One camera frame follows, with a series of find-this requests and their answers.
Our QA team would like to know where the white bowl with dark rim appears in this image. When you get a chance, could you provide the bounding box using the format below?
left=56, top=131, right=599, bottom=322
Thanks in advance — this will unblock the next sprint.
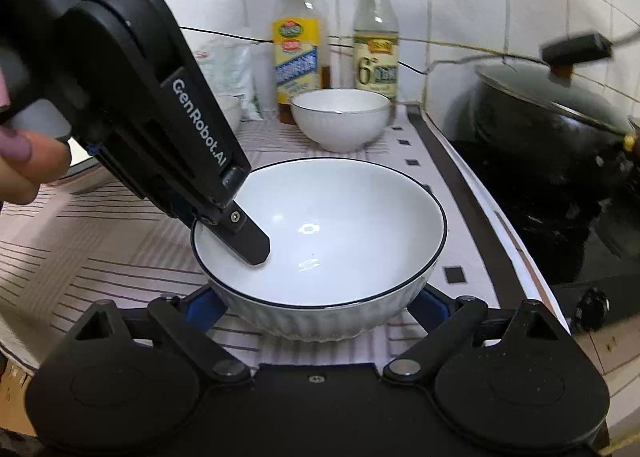
left=290, top=88, right=392, bottom=150
left=191, top=157, right=447, bottom=343

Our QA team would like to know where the glass pot lid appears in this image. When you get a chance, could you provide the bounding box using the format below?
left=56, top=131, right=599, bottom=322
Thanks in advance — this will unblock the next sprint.
left=474, top=32, right=640, bottom=138

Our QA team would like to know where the thin black cable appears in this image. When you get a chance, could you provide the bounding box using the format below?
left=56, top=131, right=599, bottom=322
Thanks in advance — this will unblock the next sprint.
left=179, top=26, right=481, bottom=74

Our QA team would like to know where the clear vinegar bottle yellow cap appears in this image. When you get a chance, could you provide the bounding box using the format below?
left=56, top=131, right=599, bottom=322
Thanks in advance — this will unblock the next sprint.
left=352, top=0, right=401, bottom=104

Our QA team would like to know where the person's left hand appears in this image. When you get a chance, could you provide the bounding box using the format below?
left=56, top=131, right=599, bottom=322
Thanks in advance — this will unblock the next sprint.
left=0, top=124, right=70, bottom=208

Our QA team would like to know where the black cooking pot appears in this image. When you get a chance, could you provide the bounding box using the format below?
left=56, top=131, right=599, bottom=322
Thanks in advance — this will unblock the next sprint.
left=450, top=64, right=640, bottom=284

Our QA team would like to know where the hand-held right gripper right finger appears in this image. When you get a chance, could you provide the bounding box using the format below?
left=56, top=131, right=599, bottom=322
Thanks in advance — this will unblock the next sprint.
left=382, top=287, right=566, bottom=383

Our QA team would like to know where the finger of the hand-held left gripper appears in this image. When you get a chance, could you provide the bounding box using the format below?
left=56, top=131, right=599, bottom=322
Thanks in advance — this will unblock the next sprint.
left=200, top=202, right=271, bottom=266

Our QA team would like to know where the yellow label oil bottle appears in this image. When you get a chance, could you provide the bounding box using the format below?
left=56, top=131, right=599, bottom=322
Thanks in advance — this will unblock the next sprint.
left=272, top=0, right=332, bottom=126

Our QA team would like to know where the white plastic bag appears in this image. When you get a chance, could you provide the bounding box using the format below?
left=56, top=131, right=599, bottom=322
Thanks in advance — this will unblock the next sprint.
left=194, top=39, right=264, bottom=123

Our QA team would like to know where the black gas stove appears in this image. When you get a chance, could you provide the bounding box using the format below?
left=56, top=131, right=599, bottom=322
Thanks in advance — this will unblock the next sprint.
left=500, top=217, right=640, bottom=338

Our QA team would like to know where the striped tablecloth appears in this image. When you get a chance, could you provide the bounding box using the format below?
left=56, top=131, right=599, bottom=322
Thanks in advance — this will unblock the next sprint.
left=0, top=102, right=576, bottom=378

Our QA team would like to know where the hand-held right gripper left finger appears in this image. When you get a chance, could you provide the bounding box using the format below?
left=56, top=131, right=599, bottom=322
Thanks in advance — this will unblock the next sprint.
left=75, top=284, right=251, bottom=383

